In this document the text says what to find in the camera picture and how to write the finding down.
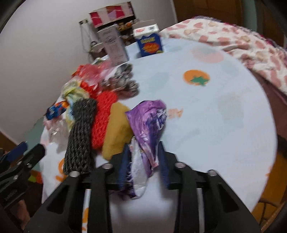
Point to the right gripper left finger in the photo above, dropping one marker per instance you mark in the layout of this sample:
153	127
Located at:
108	177

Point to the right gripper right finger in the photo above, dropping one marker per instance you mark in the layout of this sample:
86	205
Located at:
179	176

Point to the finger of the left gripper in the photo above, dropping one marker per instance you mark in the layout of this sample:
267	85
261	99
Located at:
17	152
28	161

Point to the orange blue foil wrapper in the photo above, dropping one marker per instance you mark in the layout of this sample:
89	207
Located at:
56	110

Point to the purple snack wrapper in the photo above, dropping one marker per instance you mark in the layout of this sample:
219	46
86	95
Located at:
147	121

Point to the red mesh net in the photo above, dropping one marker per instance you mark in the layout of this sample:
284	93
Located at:
104	102

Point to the pink translucent plastic bag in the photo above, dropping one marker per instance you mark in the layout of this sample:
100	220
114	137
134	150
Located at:
93	74

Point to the clear crumpled plastic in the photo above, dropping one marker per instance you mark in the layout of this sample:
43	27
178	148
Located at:
58	132

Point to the dark grey knitted cloth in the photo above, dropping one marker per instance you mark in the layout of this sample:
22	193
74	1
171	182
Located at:
78	154

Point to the green yellow patterned cloth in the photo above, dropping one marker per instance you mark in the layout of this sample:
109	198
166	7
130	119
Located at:
72	92

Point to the light blue fruit-print bedsheet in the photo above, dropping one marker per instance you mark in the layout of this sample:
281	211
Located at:
219	116

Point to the white tall milk carton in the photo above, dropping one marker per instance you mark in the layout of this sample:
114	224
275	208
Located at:
113	45

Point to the blue Look milk carton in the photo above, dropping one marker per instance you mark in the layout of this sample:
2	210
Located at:
148	38

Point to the pink heart-pattern blanket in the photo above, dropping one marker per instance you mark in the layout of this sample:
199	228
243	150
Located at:
255	52

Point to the dark wooden cabinet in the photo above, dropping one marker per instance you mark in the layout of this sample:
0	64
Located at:
124	27

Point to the white wall socket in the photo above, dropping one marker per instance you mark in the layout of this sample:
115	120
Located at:
84	21

